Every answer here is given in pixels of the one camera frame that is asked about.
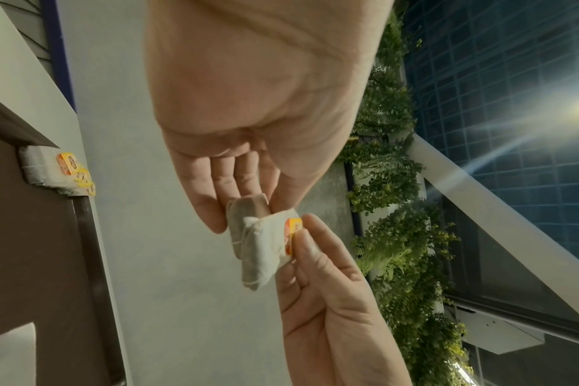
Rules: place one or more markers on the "person's left hand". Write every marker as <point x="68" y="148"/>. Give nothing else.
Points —
<point x="270" y="94"/>

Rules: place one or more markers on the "person's right hand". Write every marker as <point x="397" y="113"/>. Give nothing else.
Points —
<point x="337" y="320"/>

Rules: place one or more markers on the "tea bag with yellow tag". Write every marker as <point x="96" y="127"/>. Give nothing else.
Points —
<point x="91" y="189"/>
<point x="41" y="162"/>
<point x="82" y="177"/>
<point x="256" y="241"/>

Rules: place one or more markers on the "brown plastic tray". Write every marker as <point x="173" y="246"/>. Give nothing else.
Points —
<point x="32" y="245"/>

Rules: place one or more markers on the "green hedge plants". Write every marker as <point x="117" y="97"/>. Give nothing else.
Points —
<point x="389" y="226"/>

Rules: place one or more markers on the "white slanted beam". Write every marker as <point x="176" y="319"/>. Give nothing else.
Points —
<point x="485" y="211"/>

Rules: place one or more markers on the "glass grid building facade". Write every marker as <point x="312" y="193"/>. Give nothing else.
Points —
<point x="509" y="94"/>

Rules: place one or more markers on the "blue and white bowl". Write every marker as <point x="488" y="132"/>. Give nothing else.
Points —
<point x="8" y="354"/>

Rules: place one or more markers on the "white wall-mounted box unit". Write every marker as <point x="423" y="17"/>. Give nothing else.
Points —
<point x="499" y="331"/>

